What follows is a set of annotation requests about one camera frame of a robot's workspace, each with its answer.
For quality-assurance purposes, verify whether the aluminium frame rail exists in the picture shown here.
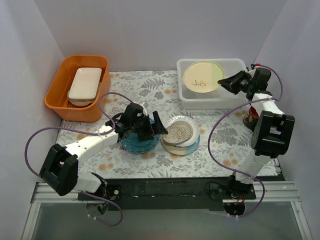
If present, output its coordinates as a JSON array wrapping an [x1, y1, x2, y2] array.
[[31, 181, 301, 204]]

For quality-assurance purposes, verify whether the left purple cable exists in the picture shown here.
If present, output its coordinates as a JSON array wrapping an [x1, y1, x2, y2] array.
[[24, 92, 137, 226]]

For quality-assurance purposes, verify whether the orange plastic bin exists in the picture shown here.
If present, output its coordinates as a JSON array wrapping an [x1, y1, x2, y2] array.
[[44, 55, 111, 123]]

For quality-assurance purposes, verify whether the floral patterned table mat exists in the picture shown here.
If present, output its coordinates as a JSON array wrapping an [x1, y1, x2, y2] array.
[[48, 70, 278, 180]]

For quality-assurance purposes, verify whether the teal scalloped plate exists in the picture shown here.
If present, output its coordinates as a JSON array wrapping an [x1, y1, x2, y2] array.
[[118, 118, 160, 154]]

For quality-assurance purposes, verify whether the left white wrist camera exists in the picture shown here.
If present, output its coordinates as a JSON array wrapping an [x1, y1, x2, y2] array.
[[139, 102, 149, 116]]

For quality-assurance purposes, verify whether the white fluted plate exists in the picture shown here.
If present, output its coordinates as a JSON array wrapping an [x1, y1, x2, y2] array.
[[164, 115, 200, 147]]

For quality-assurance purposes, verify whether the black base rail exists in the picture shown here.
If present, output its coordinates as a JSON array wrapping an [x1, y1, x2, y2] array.
[[77, 176, 257, 211]]

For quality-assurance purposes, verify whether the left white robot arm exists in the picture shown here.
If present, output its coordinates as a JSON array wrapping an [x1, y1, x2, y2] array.
[[39, 103, 168, 200]]

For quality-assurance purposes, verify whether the cream and green plate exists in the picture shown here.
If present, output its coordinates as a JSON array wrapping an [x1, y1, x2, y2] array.
[[182, 61, 225, 94]]

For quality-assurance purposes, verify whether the red and black mug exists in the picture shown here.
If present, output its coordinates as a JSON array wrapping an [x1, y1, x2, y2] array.
[[242, 106, 259, 132]]

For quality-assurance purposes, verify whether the white rectangular dish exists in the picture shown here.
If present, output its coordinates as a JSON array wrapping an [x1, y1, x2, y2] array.
[[68, 67, 102, 100]]

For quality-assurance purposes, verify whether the cream and blue plate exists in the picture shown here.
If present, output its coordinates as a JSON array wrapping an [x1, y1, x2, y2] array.
[[160, 136, 200, 156]]

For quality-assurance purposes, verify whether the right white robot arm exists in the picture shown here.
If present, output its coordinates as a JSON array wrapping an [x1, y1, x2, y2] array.
[[218, 63, 295, 199]]

